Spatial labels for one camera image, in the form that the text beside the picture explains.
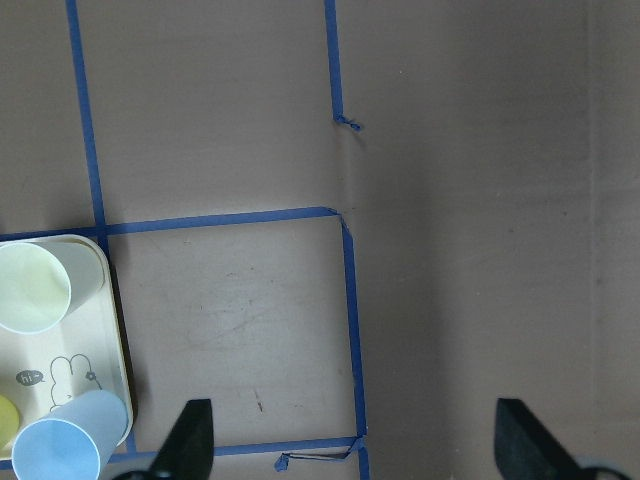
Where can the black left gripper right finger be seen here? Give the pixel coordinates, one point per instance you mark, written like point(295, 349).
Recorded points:
point(525, 449)

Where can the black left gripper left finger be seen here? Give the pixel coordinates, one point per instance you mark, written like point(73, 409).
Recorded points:
point(188, 451)

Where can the light blue plastic cup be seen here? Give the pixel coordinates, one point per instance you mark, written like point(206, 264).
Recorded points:
point(73, 441)

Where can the white plastic cup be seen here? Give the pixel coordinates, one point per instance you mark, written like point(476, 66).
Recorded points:
point(44, 281)

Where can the yellow plastic cup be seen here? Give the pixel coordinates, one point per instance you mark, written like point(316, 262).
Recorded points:
point(9, 421)

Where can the cream cartoon tray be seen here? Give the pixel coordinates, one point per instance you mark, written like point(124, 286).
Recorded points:
point(43, 371)

